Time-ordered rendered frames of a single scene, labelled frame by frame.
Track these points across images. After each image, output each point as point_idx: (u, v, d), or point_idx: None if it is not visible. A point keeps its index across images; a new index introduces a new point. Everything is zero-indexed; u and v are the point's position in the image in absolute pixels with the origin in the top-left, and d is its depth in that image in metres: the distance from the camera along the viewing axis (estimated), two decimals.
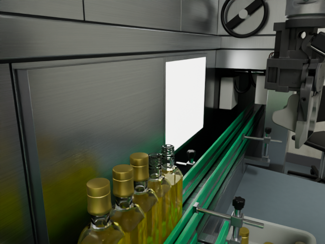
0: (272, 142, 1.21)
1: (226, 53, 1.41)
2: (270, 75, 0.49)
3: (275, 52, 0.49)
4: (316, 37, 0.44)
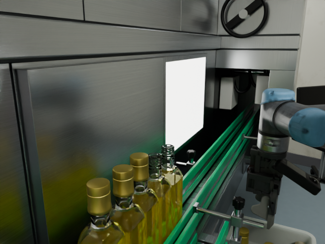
0: None
1: (226, 53, 1.41)
2: (249, 182, 0.74)
3: (252, 166, 0.74)
4: (277, 164, 0.70)
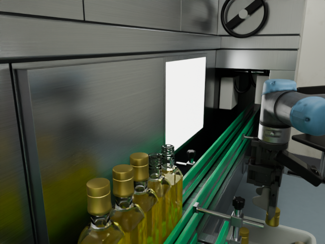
0: None
1: (226, 53, 1.41)
2: (250, 174, 0.73)
3: (253, 158, 0.74)
4: (278, 155, 0.69)
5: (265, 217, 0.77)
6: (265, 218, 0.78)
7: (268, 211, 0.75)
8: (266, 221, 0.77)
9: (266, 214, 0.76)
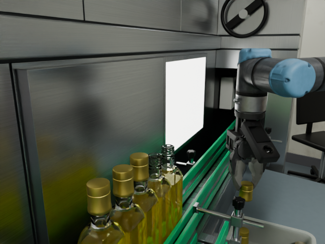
0: (272, 142, 1.21)
1: (226, 53, 1.41)
2: (228, 140, 0.77)
3: (235, 126, 0.76)
4: (242, 124, 0.70)
5: None
6: None
7: None
8: (240, 193, 0.76)
9: None
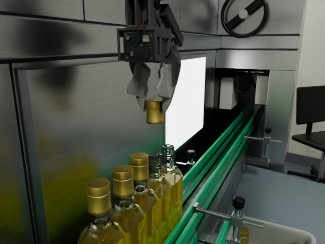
0: (272, 142, 1.21)
1: (226, 53, 1.41)
2: (155, 46, 0.45)
3: (145, 20, 0.44)
4: (167, 8, 0.49)
5: (153, 116, 0.53)
6: (148, 121, 0.54)
7: (159, 103, 0.53)
8: (156, 120, 0.53)
9: (154, 111, 0.53)
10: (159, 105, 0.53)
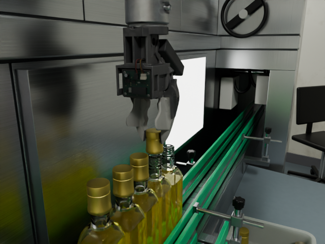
0: (272, 142, 1.21)
1: (226, 53, 1.41)
2: (153, 83, 0.46)
3: (143, 59, 0.45)
4: (166, 43, 0.50)
5: (152, 147, 0.54)
6: (148, 151, 0.55)
7: (158, 134, 0.54)
8: (155, 150, 0.55)
9: (153, 142, 0.54)
10: (158, 136, 0.54)
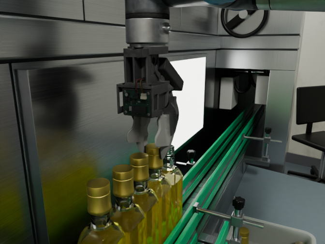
0: (272, 142, 1.21)
1: (226, 53, 1.41)
2: (153, 102, 0.47)
3: (143, 79, 0.46)
4: (166, 62, 0.50)
5: (152, 162, 0.55)
6: (148, 166, 0.56)
7: (158, 149, 0.55)
8: (155, 165, 0.55)
9: (153, 157, 0.55)
10: (158, 152, 0.55)
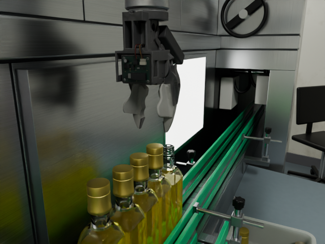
0: (272, 142, 1.21)
1: (226, 53, 1.41)
2: (152, 68, 0.45)
3: (143, 44, 0.45)
4: (166, 29, 0.49)
5: (152, 162, 0.55)
6: (148, 166, 0.56)
7: (158, 149, 0.55)
8: (155, 165, 0.55)
9: (154, 157, 0.55)
10: (158, 152, 0.55)
